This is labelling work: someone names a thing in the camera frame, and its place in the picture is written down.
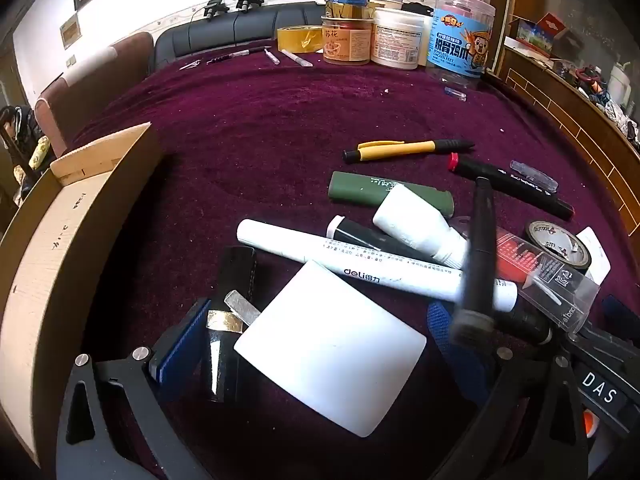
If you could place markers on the brown chair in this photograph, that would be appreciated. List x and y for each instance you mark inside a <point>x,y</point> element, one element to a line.
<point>100,90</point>

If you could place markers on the black marker red cap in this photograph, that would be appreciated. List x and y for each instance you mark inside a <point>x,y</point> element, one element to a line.
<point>505,180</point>

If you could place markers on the small black item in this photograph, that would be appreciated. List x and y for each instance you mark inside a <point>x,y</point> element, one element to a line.
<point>417,8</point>

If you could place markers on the small white box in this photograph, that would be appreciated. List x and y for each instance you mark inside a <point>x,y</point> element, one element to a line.
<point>597,252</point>

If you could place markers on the dark leather sofa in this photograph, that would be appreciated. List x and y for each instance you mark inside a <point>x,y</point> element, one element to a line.
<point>220,30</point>

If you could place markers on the clear jar blue label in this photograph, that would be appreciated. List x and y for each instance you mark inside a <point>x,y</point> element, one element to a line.
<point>455,40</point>

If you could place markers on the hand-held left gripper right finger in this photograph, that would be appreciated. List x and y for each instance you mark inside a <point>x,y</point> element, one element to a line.
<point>467,375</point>

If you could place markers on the wooden door frame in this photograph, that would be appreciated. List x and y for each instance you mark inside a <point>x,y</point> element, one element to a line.
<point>505,20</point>

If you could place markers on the short silver craft knife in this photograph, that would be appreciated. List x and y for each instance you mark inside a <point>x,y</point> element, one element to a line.
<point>271,56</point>

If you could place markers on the yellow black pen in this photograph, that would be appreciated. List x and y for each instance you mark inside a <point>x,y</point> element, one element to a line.
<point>400,150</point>

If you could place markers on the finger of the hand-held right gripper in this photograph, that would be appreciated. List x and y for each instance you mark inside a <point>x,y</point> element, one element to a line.
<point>620,310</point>

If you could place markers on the white kettle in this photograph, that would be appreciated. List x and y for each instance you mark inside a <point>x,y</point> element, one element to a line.
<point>619,80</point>

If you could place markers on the wall plaque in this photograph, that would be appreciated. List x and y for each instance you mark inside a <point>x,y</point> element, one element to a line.
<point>70,30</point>

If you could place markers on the white marker pen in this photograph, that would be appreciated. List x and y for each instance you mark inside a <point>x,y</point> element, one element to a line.
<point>310,252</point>

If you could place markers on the white plastic card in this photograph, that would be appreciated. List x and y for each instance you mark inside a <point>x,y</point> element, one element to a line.
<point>330,350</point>

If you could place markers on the wooden cabinet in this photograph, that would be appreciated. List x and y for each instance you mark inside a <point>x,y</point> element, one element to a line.
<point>575,125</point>

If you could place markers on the white bottle orange cap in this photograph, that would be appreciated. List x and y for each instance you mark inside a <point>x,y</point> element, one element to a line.
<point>410,220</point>

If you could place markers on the white plastic tub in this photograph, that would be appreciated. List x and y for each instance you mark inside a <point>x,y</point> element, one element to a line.
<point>400,40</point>

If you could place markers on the black marker white cap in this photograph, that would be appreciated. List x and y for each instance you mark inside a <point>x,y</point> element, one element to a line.
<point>365,237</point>

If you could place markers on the jar with orange label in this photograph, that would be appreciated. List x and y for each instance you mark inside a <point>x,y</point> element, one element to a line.
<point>347,42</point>

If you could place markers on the cardboard box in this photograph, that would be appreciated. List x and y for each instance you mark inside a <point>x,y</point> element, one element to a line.
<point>60,270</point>

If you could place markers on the colourful box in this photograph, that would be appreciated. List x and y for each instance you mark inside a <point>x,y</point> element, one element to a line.
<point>535,35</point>

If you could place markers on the red black toy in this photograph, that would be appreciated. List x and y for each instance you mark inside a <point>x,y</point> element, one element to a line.
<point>590,80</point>

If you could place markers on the dark green lighter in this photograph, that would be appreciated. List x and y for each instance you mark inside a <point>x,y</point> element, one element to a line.
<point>360,187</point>

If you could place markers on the black tape roll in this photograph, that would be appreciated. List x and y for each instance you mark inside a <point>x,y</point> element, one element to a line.
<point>537,232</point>

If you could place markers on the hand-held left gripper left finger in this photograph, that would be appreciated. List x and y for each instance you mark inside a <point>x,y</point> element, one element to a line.
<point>177,345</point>

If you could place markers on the thin black pen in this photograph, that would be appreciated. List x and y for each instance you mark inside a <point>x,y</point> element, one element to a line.
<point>235,55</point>

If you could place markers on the metal tweezers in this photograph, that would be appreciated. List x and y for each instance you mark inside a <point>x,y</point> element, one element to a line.
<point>190,64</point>

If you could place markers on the dark jacket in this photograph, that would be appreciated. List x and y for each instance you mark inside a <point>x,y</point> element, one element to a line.
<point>22,130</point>

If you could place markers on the yellow tape roll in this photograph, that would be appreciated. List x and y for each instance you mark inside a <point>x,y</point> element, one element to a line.
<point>290,40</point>

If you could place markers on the clear packaged red candle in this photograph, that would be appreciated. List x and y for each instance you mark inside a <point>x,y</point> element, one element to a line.
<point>545,270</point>

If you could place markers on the black case gold band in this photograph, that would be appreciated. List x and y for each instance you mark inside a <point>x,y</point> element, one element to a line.
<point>235,270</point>

